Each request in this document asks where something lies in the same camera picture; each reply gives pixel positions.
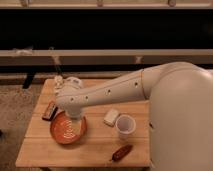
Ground white sponge block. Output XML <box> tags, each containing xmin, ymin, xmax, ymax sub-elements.
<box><xmin>104</xmin><ymin>109</ymin><xmax>119</xmax><ymax>126</ymax></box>

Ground white plastic cup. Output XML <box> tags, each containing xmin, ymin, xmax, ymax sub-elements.
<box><xmin>115</xmin><ymin>115</ymin><xmax>136</xmax><ymax>139</ymax></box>

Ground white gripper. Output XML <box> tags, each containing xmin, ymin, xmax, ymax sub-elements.
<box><xmin>66</xmin><ymin>113</ymin><xmax>81</xmax><ymax>135</ymax></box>

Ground grey metal rail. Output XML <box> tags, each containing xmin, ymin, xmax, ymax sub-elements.
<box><xmin>0</xmin><ymin>49</ymin><xmax>213</xmax><ymax>66</ymax></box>

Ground orange ceramic bowl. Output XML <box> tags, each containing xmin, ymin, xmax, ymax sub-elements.
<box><xmin>50</xmin><ymin>112</ymin><xmax>87</xmax><ymax>144</ymax></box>

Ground red black candy bar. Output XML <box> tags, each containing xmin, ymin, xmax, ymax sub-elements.
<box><xmin>42</xmin><ymin>101</ymin><xmax>58</xmax><ymax>121</ymax></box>

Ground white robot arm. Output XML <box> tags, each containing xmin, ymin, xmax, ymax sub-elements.
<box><xmin>56</xmin><ymin>62</ymin><xmax>213</xmax><ymax>171</ymax></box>

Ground white power strip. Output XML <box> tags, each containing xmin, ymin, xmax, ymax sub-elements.
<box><xmin>54</xmin><ymin>75</ymin><xmax>64</xmax><ymax>93</ymax></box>

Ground wooden table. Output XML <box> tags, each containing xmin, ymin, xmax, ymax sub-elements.
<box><xmin>16</xmin><ymin>79</ymin><xmax>149</xmax><ymax>168</ymax></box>

